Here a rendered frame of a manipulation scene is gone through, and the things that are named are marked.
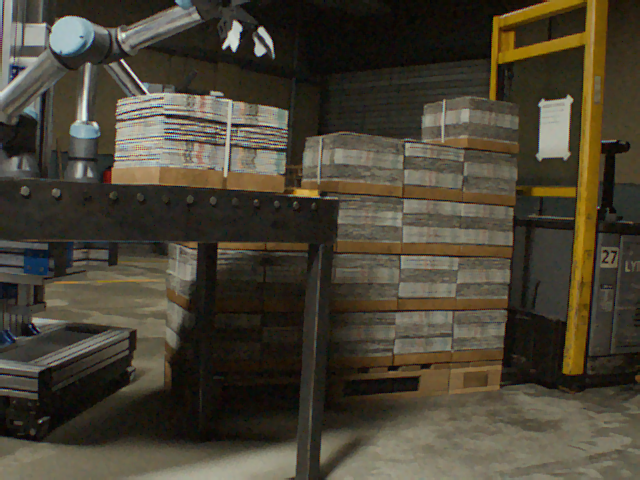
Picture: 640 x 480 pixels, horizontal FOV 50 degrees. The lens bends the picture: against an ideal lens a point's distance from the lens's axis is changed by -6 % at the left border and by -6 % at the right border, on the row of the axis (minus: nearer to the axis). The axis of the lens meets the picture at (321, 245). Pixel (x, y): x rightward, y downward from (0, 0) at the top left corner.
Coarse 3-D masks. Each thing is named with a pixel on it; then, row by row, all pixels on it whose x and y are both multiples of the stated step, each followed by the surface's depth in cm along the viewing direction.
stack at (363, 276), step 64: (192, 256) 255; (256, 256) 266; (384, 256) 288; (448, 256) 310; (192, 320) 258; (256, 320) 268; (384, 320) 291; (448, 320) 304; (192, 384) 259; (256, 384) 269
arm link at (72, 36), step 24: (72, 24) 192; (96, 24) 200; (48, 48) 196; (72, 48) 192; (96, 48) 198; (24, 72) 202; (48, 72) 200; (0, 96) 205; (24, 96) 203; (0, 120) 206
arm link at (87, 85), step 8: (88, 64) 281; (80, 72) 282; (88, 72) 281; (96, 72) 284; (80, 80) 282; (88, 80) 282; (96, 80) 284; (80, 88) 282; (88, 88) 282; (96, 88) 285; (80, 96) 282; (88, 96) 282; (96, 96) 286; (80, 104) 282; (88, 104) 282; (96, 104) 286; (80, 112) 282; (88, 112) 283; (96, 112) 287; (80, 120) 282; (88, 120) 283
